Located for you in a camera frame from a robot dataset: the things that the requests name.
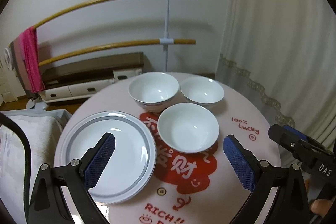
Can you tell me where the white plate grey rim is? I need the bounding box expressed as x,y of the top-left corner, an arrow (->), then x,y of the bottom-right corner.
55,111 -> 157,205

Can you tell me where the white bowl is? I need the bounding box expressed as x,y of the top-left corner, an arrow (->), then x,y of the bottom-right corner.
181,76 -> 225,109
128,72 -> 179,113
157,103 -> 219,153

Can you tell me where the white barre stand post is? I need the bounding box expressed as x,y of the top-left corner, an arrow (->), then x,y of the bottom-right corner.
162,0 -> 171,72

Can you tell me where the black cable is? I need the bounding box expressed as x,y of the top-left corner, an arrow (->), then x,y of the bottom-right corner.
0,112 -> 33,214

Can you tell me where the pink cloth on rail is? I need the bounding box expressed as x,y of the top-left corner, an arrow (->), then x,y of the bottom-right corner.
19,26 -> 45,93

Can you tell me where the cream curtain with trim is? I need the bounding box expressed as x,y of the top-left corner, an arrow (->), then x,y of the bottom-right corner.
216,0 -> 335,149

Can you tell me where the brown cloth on rail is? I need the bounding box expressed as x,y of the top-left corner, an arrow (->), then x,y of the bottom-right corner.
10,38 -> 34,98

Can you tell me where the white round fan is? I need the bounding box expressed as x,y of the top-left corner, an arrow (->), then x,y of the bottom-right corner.
4,47 -> 14,71

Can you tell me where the lower wooden barre rail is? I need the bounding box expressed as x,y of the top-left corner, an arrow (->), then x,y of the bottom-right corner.
39,38 -> 196,67

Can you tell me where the white bed cover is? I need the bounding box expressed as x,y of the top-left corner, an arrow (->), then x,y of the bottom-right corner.
1,109 -> 72,223

